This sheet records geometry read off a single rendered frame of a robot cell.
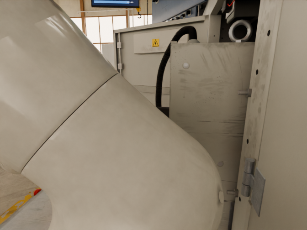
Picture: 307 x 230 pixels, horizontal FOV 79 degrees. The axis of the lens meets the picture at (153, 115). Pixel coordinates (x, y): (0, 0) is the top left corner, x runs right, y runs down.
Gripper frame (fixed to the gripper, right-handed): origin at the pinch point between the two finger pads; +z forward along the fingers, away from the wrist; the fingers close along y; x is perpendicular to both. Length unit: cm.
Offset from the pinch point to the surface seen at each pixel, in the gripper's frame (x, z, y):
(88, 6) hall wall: 372, -559, -1116
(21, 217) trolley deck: -38, -47, 2
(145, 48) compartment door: 23, -15, -63
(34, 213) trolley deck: -38, -44, -1
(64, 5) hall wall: 384, -712, -1117
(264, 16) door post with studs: 18.4, 16.8, 17.7
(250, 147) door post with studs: -0.5, 16.7, 18.8
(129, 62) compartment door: 15, -27, -72
